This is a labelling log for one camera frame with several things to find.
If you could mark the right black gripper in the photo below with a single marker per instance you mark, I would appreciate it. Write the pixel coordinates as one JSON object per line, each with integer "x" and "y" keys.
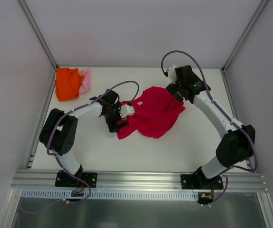
{"x": 174, "y": 90}

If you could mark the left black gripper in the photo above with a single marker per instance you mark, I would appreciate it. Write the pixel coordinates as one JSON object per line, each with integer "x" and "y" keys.
{"x": 114, "y": 116}

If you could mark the red t shirt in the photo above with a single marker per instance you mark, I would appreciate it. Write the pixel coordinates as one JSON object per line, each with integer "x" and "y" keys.
{"x": 156, "y": 112}

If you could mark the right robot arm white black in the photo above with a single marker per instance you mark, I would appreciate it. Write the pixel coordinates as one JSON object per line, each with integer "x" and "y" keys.
{"x": 237, "y": 139}

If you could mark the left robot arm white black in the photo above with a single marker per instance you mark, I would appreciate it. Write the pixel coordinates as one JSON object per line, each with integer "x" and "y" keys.
{"x": 59, "y": 130}

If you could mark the pink t shirt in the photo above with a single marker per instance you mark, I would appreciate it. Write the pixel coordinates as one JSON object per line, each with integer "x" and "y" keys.
{"x": 86, "y": 83}

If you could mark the orange t shirt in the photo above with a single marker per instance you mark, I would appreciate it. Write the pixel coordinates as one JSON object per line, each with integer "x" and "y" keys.
{"x": 67, "y": 84}

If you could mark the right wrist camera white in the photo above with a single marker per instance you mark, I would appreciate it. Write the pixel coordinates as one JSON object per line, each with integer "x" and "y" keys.
{"x": 171, "y": 73}

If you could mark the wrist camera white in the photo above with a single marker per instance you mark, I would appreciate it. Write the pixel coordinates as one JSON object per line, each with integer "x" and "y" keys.
{"x": 126, "y": 110}
{"x": 171, "y": 73}

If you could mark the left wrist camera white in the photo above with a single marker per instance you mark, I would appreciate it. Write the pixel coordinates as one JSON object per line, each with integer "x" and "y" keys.
{"x": 126, "y": 110}

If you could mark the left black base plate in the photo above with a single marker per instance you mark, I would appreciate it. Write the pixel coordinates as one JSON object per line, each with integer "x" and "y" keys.
{"x": 65, "y": 180}

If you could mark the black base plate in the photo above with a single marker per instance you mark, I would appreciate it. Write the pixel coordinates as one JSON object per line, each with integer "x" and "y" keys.
{"x": 65, "y": 180}
{"x": 186, "y": 181}

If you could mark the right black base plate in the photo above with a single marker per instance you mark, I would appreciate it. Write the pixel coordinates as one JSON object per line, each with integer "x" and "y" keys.
{"x": 186, "y": 181}

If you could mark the aluminium mounting rail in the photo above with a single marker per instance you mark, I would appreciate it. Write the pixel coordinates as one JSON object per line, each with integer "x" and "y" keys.
{"x": 150, "y": 181}

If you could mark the white slotted cable duct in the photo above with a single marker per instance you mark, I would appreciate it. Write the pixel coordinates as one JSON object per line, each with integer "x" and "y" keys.
{"x": 111, "y": 195}

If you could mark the right aluminium frame post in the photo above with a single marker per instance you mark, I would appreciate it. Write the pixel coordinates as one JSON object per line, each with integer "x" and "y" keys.
{"x": 244, "y": 35}

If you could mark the aluminium frame post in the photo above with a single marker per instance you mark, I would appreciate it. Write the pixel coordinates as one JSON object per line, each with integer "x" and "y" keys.
{"x": 31, "y": 20}
{"x": 244, "y": 35}

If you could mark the left aluminium frame post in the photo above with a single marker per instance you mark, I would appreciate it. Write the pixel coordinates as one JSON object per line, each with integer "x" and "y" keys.
{"x": 31, "y": 20}

